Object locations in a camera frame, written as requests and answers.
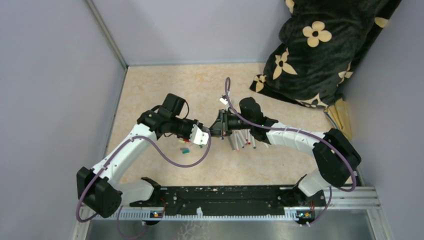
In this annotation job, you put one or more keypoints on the black floral blanket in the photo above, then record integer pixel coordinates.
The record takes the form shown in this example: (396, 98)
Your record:
(321, 45)

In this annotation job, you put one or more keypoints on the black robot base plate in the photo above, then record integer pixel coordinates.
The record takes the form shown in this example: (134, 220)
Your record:
(232, 200)

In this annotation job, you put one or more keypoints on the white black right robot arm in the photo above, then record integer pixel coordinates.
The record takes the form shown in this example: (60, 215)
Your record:
(334, 155)

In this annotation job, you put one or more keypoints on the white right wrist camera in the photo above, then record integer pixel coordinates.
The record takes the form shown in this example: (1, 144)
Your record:
(226, 100)

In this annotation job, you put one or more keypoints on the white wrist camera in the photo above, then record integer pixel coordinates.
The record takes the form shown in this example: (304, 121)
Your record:
(226, 100)
(199, 135)

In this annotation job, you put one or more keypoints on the yellow cloth bag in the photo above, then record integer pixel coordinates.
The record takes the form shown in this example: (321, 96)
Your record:
(338, 116)

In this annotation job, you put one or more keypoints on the red white marker pen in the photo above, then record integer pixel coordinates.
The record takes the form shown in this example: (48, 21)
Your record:
(235, 136)

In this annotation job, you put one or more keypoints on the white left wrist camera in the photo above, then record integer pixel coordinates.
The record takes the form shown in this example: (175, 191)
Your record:
(199, 135)

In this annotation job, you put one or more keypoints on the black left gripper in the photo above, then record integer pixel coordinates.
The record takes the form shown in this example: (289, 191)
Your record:
(191, 125)

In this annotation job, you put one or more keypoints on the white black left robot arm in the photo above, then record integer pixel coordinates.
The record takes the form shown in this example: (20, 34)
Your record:
(99, 190)

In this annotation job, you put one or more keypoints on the aluminium frame rail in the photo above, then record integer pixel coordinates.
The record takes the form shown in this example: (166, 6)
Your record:
(363, 198)

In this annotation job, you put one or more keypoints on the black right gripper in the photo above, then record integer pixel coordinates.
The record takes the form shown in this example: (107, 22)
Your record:
(221, 127)

